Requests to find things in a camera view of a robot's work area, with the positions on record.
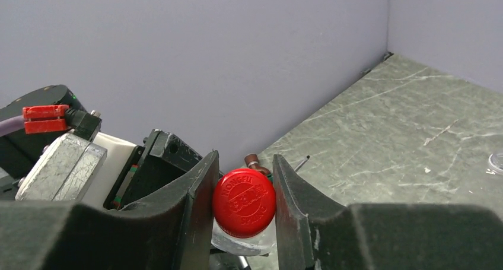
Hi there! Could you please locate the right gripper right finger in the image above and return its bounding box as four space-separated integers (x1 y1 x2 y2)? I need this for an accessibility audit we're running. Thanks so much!
273 154 502 269

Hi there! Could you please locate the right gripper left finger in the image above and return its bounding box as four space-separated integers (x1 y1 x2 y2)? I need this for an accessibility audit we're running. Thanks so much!
1 151 219 269

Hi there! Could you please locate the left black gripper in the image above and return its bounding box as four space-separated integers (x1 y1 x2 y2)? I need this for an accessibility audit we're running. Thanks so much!
103 129 202 209

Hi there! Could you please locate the red water bottle cap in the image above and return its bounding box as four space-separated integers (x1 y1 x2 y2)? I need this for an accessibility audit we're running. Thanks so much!
212 169 276 239

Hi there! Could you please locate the yellow black screwdriver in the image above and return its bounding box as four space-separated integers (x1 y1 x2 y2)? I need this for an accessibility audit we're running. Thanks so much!
294 155 311 172

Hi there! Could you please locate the small clear cup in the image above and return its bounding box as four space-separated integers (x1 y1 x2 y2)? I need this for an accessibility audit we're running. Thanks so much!
486 150 502 176

